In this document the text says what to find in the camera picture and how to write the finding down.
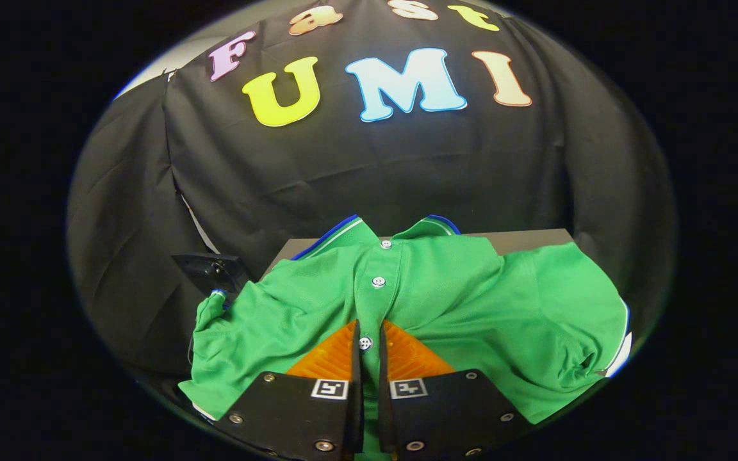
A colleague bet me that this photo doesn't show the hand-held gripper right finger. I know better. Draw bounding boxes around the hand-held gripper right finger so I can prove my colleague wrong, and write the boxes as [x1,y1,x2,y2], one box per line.
[378,319,532,461]

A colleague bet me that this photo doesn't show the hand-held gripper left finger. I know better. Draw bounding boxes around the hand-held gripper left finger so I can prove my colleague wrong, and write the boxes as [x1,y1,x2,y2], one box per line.
[215,319,365,461]

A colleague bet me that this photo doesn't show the green polo shirt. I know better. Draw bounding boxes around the green polo shirt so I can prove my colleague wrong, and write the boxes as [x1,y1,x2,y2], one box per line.
[178,214,632,461]

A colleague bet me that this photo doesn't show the black backdrop cloth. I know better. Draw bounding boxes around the black backdrop cloth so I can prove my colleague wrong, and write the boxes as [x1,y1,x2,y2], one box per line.
[67,0,677,385]

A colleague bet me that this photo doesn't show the beige cabinet with dark frame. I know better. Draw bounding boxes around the beige cabinet with dark frame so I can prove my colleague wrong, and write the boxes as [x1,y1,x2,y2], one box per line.
[260,229,575,277]

